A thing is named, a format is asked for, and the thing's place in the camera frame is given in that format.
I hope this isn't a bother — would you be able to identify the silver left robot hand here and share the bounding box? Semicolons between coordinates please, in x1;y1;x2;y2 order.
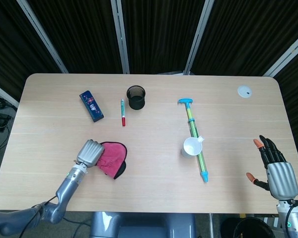
75;139;106;168

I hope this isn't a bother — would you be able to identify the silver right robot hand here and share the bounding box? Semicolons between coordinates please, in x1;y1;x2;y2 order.
246;135;298;200

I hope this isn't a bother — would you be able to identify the pink cloth with black trim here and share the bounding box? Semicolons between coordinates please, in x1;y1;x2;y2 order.
95;141;128;180

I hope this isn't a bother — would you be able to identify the dark blue printed eraser box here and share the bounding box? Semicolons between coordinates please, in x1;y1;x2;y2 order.
79;90;105;123

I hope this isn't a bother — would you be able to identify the green marker with red cap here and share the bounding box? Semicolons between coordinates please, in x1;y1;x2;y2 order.
120;99;127;127

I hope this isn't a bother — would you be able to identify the black round bin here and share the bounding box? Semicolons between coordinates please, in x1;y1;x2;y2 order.
219;217;279;238

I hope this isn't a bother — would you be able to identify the black mesh pen holder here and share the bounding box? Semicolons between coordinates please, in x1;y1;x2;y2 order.
126;85;147;110

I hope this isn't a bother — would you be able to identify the grey robot torso base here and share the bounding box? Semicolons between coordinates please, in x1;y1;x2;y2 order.
90;211;197;238

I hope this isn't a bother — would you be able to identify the pale blue cup with spout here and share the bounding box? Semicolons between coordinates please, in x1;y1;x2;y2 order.
180;136;205;159

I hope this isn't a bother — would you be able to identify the green and blue water pump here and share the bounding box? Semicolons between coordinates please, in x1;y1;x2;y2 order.
178;98;210;183

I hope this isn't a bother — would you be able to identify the grey round cable grommet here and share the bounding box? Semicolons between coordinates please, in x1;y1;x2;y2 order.
237;85;253;98

